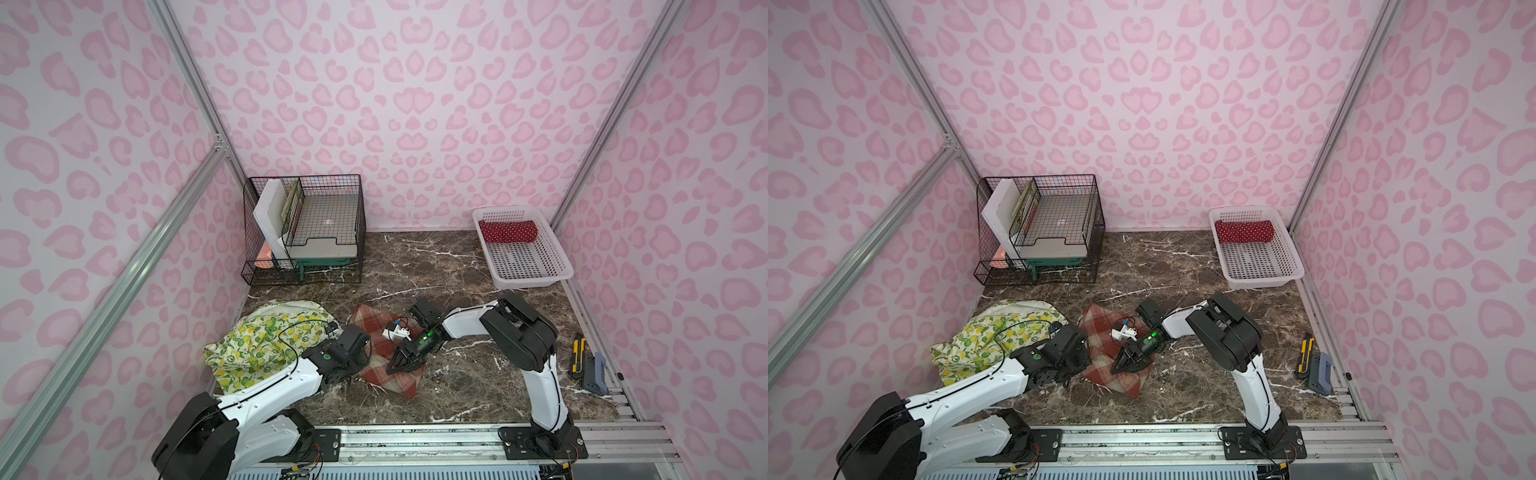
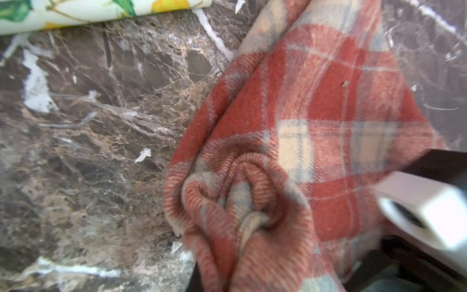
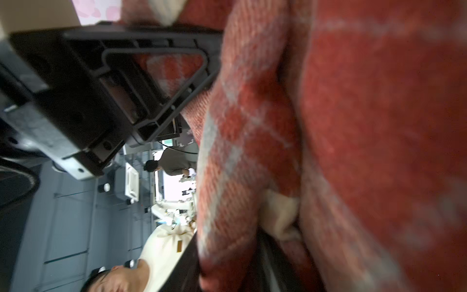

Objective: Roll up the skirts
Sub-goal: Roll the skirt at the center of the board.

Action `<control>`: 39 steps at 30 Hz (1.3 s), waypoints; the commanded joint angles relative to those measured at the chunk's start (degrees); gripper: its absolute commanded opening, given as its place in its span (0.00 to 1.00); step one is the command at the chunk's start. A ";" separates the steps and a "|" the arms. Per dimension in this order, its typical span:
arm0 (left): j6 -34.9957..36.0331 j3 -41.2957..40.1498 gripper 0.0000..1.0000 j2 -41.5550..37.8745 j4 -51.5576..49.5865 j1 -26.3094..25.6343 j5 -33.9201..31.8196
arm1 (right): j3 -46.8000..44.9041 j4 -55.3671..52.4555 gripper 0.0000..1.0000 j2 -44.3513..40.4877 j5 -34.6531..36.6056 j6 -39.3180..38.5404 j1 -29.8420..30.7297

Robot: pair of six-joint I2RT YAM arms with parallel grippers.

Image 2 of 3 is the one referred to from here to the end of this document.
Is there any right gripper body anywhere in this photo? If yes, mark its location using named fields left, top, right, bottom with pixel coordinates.
left=402, top=149, right=467, bottom=190

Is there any red plaid skirt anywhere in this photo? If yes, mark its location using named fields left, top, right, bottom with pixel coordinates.
left=164, top=1, right=446, bottom=292

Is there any green lemon print skirt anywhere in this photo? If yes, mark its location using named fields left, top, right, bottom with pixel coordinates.
left=1, top=0, right=212, bottom=35

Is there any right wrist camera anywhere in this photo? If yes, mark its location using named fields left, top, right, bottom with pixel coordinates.
left=373, top=172, right=467, bottom=276

